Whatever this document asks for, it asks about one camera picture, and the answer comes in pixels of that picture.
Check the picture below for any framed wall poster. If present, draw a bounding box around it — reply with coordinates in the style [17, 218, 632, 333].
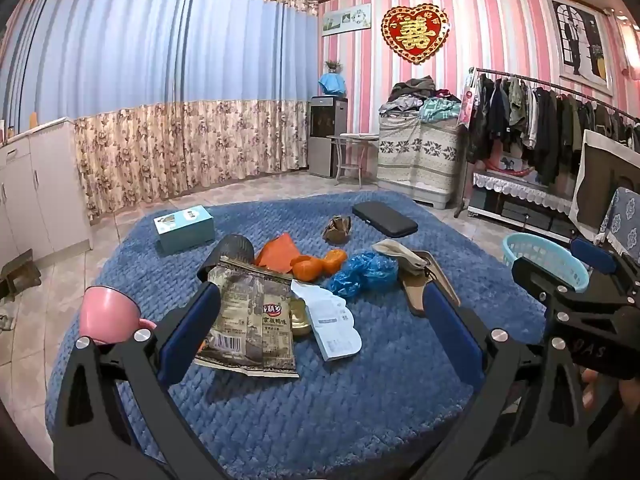
[544, 0, 615, 96]

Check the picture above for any landscape wall picture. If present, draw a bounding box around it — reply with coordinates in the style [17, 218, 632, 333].
[321, 3, 372, 37]

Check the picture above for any orange peel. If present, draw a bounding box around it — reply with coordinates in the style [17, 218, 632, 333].
[320, 249, 348, 276]
[291, 256, 326, 282]

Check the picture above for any blue cloth cover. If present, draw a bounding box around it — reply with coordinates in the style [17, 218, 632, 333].
[318, 72, 347, 97]

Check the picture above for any light blue plastic basket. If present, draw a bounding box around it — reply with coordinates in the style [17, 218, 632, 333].
[502, 232, 591, 293]

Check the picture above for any black oblong case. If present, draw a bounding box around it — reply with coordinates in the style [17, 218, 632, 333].
[351, 201, 419, 239]

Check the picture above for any red printed bag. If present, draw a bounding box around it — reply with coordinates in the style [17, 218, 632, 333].
[487, 152, 538, 181]

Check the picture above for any row of hanging clothes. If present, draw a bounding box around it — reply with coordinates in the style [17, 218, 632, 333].
[467, 72, 640, 186]

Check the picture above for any blue and floral curtain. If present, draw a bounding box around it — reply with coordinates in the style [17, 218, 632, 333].
[0, 0, 321, 221]

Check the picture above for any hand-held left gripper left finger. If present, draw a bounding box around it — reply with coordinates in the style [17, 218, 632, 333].
[52, 282, 226, 480]

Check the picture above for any brown snack packet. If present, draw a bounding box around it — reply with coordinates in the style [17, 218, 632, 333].
[194, 256, 301, 379]

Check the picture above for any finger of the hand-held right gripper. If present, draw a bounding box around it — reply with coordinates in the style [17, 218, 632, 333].
[570, 237, 633, 286]
[511, 256, 591, 320]

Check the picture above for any small yellowish round cup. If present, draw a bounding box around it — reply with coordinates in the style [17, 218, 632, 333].
[290, 299, 313, 341]

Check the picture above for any white cabinet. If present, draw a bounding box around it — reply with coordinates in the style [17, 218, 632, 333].
[0, 116, 93, 266]

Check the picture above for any blue plastic bag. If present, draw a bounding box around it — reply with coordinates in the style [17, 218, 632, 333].
[327, 251, 400, 301]

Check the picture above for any blue fluffy rug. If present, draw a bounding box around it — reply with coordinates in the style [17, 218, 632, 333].
[45, 190, 551, 480]

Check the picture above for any small round table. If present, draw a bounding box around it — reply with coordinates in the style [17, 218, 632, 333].
[327, 132, 380, 183]

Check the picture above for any blue patterned cloth furniture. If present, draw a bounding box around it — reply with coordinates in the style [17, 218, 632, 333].
[597, 186, 640, 261]

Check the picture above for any pink printed hanging bag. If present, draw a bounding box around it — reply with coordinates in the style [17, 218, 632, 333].
[457, 72, 476, 128]

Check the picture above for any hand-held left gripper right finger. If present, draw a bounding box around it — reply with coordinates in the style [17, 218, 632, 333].
[422, 280, 608, 480]

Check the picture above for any person's right hand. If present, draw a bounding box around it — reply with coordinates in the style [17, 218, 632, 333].
[580, 367, 626, 411]

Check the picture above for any orange cloth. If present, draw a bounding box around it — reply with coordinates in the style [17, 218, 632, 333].
[254, 232, 301, 275]

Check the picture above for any patterned cloth covered cabinet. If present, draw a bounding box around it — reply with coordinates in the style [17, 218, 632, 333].
[376, 110, 463, 211]

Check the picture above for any low dark cabinet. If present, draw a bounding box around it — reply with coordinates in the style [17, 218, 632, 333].
[467, 172, 576, 241]

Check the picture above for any grey water dispenser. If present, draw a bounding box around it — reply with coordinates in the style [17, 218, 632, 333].
[307, 95, 349, 178]

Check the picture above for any pile of clothes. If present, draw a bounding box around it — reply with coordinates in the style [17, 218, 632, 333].
[378, 76, 463, 122]

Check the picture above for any metal clothes rack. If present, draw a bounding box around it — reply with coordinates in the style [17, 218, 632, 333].
[452, 66, 640, 218]

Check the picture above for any cloth covered board on stand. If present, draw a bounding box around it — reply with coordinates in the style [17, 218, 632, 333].
[570, 129, 640, 241]

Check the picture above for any teal tissue box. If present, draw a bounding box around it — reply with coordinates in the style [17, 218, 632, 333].
[152, 205, 216, 256]

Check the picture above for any brown paper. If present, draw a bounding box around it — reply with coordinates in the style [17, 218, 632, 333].
[322, 215, 353, 246]

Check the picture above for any red gold heart decoration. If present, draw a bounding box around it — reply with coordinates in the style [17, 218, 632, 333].
[381, 3, 450, 66]

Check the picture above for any white torn paper packet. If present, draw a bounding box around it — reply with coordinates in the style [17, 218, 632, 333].
[290, 280, 363, 363]

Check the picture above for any white lace cloth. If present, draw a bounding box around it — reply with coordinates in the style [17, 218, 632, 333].
[472, 171, 573, 216]

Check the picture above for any pink cup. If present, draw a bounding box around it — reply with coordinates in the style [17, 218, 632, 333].
[79, 285, 158, 346]

